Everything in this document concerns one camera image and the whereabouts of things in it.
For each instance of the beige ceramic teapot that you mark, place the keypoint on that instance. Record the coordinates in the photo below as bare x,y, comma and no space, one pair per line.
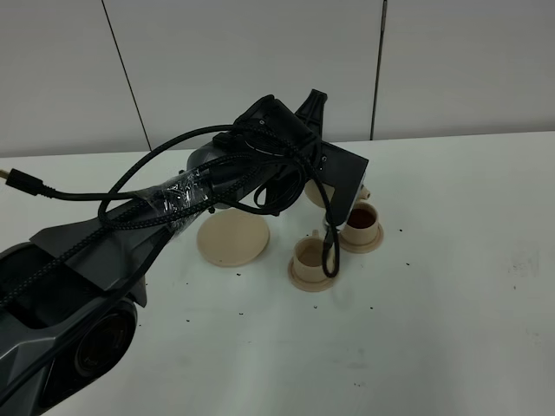
313,194

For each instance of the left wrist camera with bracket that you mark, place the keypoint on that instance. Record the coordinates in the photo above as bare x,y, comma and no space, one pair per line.
344,172

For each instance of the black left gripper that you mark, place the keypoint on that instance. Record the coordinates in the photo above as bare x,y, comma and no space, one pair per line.
270,130

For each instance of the beige teapot saucer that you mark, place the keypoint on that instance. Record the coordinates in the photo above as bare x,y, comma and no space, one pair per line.
232,238

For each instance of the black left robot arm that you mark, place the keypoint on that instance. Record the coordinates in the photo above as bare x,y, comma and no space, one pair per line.
69,296

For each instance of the beige teacup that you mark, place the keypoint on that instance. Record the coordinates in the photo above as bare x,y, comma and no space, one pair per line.
314,257
362,226

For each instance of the near beige teacup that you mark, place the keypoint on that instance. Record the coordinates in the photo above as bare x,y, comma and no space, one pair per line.
314,257

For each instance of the far beige cup saucer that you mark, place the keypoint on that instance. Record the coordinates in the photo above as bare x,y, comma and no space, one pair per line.
374,242

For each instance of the near beige cup saucer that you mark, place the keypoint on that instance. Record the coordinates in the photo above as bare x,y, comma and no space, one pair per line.
299,279

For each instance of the far beige teacup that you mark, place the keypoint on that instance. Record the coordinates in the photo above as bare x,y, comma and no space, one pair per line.
362,226

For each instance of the beige cup saucer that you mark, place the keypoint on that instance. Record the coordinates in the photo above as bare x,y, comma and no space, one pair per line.
374,242
299,279

